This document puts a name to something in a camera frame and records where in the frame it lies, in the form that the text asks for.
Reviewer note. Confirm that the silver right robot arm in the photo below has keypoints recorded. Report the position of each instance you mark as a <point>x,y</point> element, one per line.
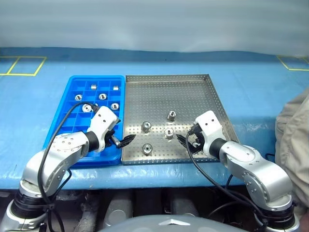
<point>256,169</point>

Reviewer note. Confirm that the grey rounded shape under table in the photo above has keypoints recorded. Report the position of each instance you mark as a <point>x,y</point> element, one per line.
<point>183,205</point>
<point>120,207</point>

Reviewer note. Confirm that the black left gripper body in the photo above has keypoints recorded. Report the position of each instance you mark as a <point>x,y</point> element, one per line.
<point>110,139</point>

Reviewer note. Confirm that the blue plastic table cover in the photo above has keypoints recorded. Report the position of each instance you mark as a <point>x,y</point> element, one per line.
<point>253,96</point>

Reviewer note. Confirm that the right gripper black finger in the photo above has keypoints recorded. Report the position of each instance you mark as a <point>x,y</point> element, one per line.
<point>186,147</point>
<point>181,139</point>

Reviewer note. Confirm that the perforated metal tray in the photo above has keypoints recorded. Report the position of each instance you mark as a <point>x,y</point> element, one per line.
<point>173,96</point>

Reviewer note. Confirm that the metal nut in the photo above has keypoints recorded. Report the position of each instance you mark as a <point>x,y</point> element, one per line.
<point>169,133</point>
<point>172,115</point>
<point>147,148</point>
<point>146,126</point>

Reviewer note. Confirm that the blue compartment tray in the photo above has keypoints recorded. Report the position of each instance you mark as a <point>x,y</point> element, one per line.
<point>72,125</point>

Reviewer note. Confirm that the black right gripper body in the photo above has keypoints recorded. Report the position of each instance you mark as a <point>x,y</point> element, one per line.
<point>199,145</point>

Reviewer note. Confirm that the dark pipe shape under table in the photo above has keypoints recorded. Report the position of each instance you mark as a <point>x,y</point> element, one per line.
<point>87,212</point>

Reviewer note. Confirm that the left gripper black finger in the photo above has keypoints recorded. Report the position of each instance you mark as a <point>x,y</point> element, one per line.
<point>125,145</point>
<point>128,139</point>

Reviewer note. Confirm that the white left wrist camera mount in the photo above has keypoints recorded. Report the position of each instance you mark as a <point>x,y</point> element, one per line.
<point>103,120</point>

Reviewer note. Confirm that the silver robot torso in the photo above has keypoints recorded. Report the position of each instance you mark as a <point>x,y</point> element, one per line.
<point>172,223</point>

